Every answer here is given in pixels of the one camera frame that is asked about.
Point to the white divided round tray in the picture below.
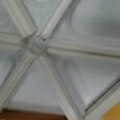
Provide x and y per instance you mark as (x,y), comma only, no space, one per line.
(60,56)

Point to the yellow cheese slice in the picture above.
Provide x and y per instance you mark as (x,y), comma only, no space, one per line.
(113,113)

